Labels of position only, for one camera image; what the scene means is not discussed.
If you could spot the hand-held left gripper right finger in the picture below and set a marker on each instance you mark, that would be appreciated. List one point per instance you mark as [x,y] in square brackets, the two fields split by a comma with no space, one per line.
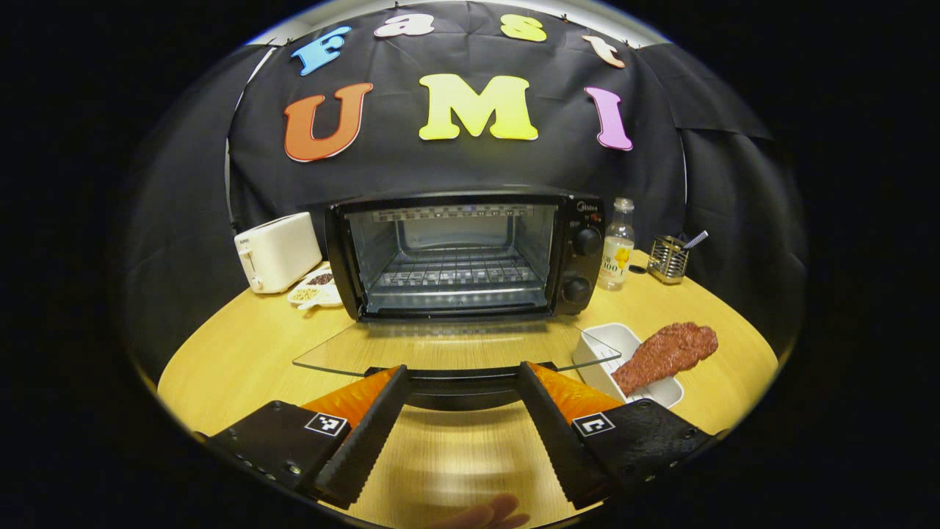
[558,441]

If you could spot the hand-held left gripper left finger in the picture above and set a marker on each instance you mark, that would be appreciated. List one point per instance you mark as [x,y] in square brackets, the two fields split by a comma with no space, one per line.
[371,433]

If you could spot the brown meat piece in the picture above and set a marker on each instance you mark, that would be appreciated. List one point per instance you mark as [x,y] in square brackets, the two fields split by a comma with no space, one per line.
[664,353]

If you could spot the black electric oven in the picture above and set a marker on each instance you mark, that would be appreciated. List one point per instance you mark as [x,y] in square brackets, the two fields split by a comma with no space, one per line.
[580,264]

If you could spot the white plastic tray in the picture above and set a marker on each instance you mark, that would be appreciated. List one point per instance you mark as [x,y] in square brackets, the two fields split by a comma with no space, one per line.
[606,349]

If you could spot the white divided spice dish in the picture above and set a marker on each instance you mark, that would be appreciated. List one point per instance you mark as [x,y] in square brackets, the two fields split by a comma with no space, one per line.
[316,290]

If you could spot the clear bottle with yellow label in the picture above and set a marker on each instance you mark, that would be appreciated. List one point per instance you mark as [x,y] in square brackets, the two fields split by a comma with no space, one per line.
[617,253]

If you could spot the white toaster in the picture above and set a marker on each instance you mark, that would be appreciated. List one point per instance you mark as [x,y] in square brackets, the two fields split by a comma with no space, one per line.
[283,250]

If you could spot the black backdrop cloth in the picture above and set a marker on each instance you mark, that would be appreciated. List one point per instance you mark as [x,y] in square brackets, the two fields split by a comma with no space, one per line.
[455,165]

